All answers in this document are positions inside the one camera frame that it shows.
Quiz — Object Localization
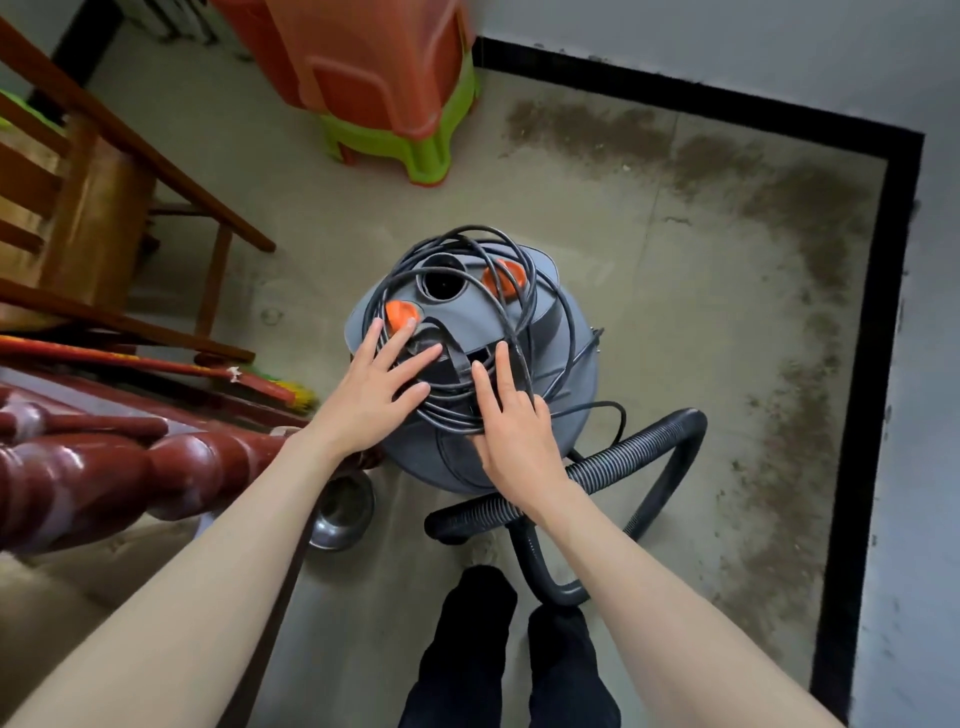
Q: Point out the person's left hand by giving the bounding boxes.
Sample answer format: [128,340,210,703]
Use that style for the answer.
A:
[307,315,447,459]

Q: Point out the person's right hand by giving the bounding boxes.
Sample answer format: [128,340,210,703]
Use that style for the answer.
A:
[469,342,579,512]

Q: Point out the grey vacuum cleaner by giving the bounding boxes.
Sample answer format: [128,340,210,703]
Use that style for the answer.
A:
[345,240,605,497]

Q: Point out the black power cable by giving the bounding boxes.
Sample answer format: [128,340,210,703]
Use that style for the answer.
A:
[360,225,632,485]

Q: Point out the black vacuum hose with handle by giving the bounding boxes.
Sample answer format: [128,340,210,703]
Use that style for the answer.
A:
[424,408,708,608]

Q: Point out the brown sawdust dirt patch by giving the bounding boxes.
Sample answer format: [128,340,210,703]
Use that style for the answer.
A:
[502,97,882,632]

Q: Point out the person's left forearm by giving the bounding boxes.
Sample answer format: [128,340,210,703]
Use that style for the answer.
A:
[7,427,350,728]

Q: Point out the person's right forearm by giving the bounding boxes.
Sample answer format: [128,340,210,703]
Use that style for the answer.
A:
[532,480,842,728]

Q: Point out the person's black trousers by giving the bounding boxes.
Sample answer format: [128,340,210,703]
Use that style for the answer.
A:
[397,564,624,728]

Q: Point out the tiled floor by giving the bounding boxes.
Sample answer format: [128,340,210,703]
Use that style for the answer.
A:
[0,15,932,728]

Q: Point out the steel bowl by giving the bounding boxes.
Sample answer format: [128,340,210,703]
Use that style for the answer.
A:
[307,468,377,552]

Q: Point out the dark red wooden railing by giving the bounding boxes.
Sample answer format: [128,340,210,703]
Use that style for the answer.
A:
[0,367,377,557]

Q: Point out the wooden chair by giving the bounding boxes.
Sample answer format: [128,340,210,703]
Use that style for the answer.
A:
[0,18,279,362]

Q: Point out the red handled broom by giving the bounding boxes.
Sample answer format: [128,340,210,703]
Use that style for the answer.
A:
[0,333,320,414]

